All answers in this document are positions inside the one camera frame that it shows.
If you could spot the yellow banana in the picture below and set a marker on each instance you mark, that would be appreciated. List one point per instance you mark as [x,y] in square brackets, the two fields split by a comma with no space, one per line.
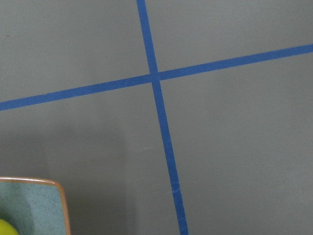
[7,229]

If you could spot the grey square plate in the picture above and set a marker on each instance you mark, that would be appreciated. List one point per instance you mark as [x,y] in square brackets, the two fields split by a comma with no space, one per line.
[34,206]

